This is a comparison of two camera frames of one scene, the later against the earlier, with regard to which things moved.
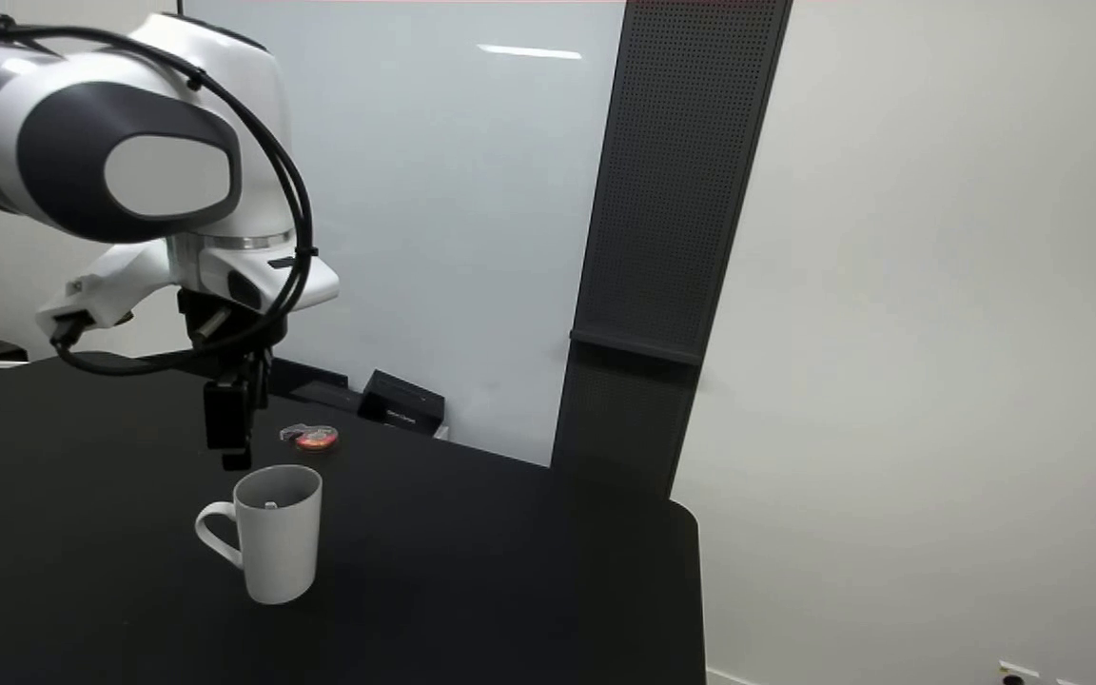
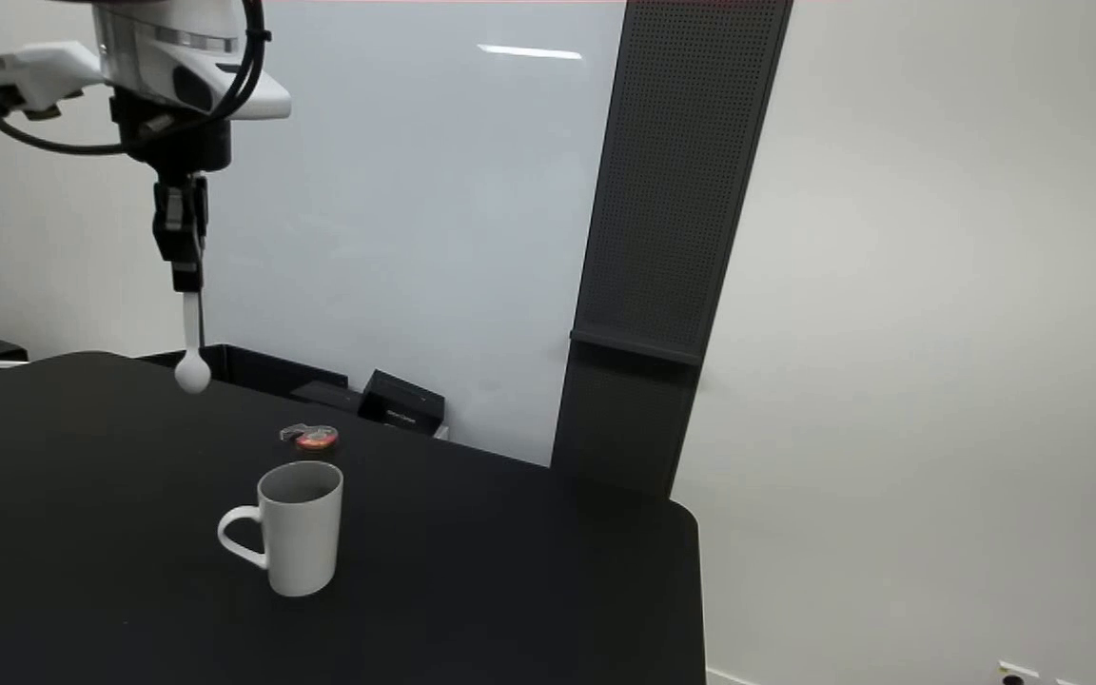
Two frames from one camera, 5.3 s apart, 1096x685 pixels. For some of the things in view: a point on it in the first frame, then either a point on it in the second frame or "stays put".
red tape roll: x=305 y=434 stays put
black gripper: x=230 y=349 -> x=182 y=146
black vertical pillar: x=687 y=112 stays put
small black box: x=401 y=400 stays put
